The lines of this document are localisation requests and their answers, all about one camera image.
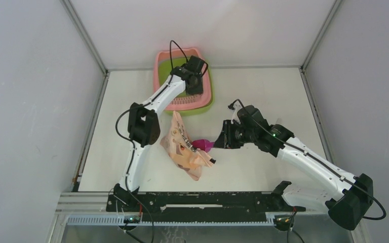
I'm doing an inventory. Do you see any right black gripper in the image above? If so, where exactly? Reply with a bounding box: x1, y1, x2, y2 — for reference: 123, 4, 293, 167
213, 120, 256, 150

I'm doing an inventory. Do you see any magenta plastic scoop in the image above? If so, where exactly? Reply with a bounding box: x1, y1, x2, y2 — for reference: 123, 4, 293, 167
192, 139, 214, 153

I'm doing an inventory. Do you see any pink green litter box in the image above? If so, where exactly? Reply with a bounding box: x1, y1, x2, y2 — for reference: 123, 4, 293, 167
152, 48, 214, 115

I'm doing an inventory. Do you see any cat litter bag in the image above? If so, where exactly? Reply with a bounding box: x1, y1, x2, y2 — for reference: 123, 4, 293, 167
160, 111, 216, 181

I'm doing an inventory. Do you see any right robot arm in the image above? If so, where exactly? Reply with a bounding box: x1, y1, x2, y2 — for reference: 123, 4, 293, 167
214, 102, 374, 230

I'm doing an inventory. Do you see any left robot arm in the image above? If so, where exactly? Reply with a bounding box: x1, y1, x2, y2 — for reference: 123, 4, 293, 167
114, 56, 209, 211

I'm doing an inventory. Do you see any left black cable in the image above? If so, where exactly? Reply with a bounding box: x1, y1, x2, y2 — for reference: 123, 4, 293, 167
114, 40, 209, 243

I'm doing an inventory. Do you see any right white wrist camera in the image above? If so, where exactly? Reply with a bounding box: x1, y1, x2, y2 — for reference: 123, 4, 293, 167
228, 103, 242, 124

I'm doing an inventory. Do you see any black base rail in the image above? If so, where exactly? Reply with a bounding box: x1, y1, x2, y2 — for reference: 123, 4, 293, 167
106, 191, 305, 223

